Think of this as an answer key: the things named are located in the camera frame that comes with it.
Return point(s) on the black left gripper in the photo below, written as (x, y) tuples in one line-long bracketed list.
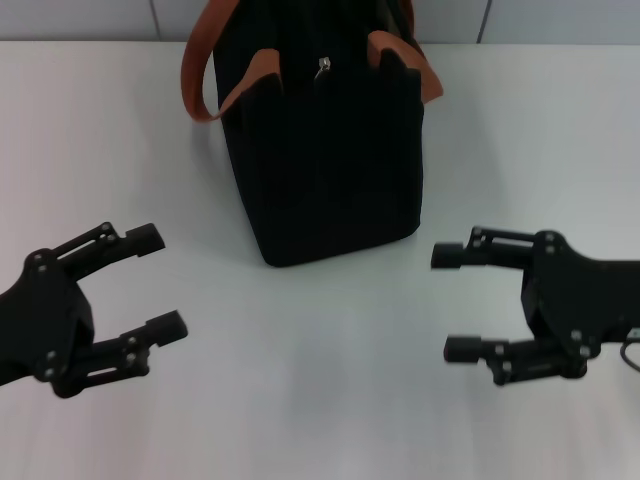
[(45, 310)]

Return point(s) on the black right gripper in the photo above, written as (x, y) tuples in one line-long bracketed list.
[(580, 300)]

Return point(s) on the silver zipper pull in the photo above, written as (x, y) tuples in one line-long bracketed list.
[(322, 64)]

